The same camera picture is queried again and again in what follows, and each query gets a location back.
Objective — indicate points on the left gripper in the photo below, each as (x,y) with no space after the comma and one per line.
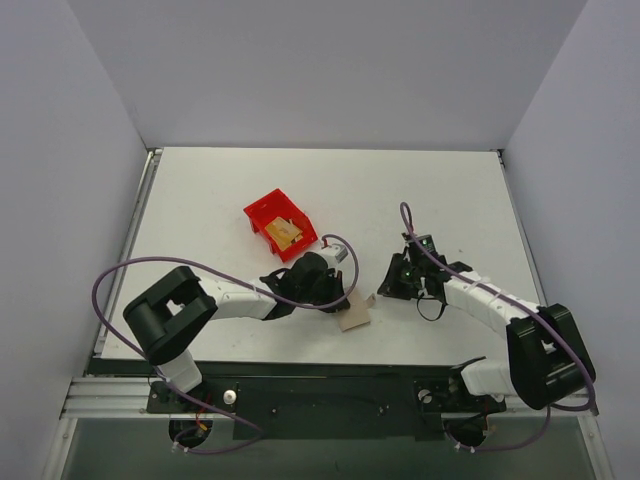
(333,293)

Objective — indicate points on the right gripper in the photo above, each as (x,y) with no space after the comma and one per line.
(396,278)

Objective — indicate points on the beige leather card holder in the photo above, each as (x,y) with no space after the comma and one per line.
(357,315)

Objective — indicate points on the red plastic bin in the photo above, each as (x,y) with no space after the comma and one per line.
(277,204)

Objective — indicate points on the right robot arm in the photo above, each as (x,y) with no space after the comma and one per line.
(547,358)

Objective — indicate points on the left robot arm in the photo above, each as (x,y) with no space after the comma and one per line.
(169,315)

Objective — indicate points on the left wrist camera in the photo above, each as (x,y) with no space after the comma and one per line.
(334,254)

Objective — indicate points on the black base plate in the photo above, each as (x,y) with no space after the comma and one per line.
(330,401)

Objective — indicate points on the aluminium frame rail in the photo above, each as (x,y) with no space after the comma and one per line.
(106,398)

